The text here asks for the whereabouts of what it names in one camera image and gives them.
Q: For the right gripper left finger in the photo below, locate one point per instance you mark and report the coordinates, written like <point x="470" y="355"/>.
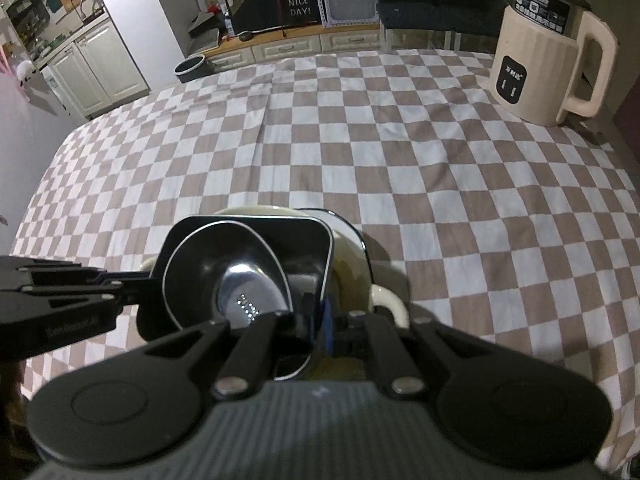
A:
<point x="233" y="363"/>

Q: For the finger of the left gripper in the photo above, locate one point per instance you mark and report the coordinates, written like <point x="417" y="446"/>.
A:
<point x="57" y="289"/>

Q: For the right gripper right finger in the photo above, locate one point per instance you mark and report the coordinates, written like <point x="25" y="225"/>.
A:
<point x="425" y="359"/>

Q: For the black square bowl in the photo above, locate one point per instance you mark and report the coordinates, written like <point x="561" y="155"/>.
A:
<point x="303" y="245"/>

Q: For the round stainless steel bowl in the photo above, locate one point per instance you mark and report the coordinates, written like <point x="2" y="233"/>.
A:
<point x="221" y="272"/>

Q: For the cream floral ceramic bowl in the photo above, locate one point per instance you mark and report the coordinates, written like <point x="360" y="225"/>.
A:
<point x="243" y="262"/>

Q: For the white square plate black rim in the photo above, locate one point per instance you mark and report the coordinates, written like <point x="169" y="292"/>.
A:
<point x="352" y="276"/>

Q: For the brown white checkered tablecloth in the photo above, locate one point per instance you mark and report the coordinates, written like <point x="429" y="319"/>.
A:
<point x="524" y="235"/>

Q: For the white kitchen cabinets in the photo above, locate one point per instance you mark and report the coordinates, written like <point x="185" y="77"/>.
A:
<point x="92" y="71"/>

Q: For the dark round trash bin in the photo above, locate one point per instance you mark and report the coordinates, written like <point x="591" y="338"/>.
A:
<point x="192" y="68"/>

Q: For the low white drawer cabinet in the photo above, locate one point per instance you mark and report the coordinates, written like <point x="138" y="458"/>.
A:
<point x="303" y="41"/>

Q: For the beige electric kettle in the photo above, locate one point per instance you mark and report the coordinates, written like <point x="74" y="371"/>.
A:
<point x="540" y="55"/>

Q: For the dark blue folding table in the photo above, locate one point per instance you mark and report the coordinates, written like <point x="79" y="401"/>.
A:
<point x="460" y="25"/>

